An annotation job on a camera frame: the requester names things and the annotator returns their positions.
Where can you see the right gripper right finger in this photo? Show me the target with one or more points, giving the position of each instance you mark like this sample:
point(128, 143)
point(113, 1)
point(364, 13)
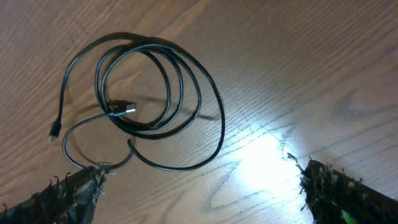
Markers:
point(333, 197)

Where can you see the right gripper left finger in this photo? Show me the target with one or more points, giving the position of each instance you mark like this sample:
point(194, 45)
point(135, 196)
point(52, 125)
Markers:
point(71, 200)

